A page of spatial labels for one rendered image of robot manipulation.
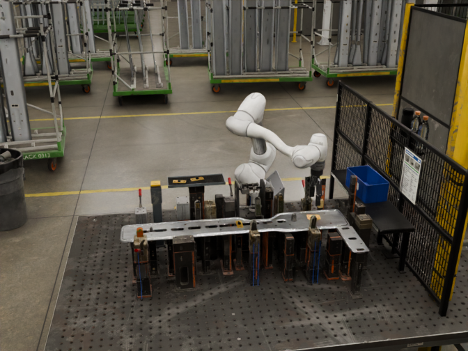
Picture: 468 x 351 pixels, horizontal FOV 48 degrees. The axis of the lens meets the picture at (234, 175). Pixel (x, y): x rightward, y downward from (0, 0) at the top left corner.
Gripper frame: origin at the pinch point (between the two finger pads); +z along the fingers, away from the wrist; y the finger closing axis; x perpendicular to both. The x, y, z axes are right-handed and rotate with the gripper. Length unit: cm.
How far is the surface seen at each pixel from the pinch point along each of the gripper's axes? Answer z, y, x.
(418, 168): -24, 18, 55
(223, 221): 14, -4, -55
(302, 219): 13.8, 0.2, -7.0
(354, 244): 13.9, 32.4, 14.3
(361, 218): 7.9, 14.3, 24.8
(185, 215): 11, -12, -78
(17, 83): 10, -374, -254
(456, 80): -35, -137, 165
